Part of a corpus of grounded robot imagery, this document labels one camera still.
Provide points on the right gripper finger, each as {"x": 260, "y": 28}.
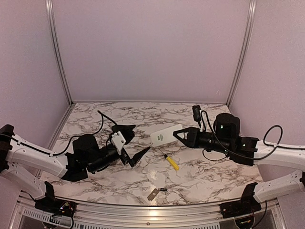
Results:
{"x": 186, "y": 130}
{"x": 187, "y": 138}

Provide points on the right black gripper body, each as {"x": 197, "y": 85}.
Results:
{"x": 218, "y": 144}

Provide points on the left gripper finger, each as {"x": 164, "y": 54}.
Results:
{"x": 127, "y": 131}
{"x": 136, "y": 158}

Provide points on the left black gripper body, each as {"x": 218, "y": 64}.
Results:
{"x": 97, "y": 165}

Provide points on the white remote control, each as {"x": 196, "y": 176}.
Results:
{"x": 165, "y": 136}

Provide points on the yellow handle screwdriver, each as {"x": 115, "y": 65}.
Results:
{"x": 171, "y": 162}

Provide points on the grey battery compartment cover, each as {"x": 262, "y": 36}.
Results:
{"x": 153, "y": 194}

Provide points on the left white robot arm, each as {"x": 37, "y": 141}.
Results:
{"x": 16, "y": 152}

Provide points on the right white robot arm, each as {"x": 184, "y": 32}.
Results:
{"x": 278, "y": 155}

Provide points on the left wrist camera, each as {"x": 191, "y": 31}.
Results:
{"x": 118, "y": 140}

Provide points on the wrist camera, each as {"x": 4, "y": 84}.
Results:
{"x": 118, "y": 140}
{"x": 197, "y": 116}

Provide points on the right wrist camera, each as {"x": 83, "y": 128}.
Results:
{"x": 197, "y": 116}

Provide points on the front aluminium table rail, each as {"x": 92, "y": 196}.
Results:
{"x": 110, "y": 216}

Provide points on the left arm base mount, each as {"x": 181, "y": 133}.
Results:
{"x": 51, "y": 204}

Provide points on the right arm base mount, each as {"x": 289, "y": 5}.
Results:
{"x": 245, "y": 205}

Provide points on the right aluminium frame post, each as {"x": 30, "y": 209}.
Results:
{"x": 243, "y": 52}

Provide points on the aluminium frame post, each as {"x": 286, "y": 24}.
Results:
{"x": 243, "y": 52}
{"x": 57, "y": 53}

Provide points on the left aluminium frame post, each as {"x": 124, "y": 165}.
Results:
{"x": 57, "y": 53}

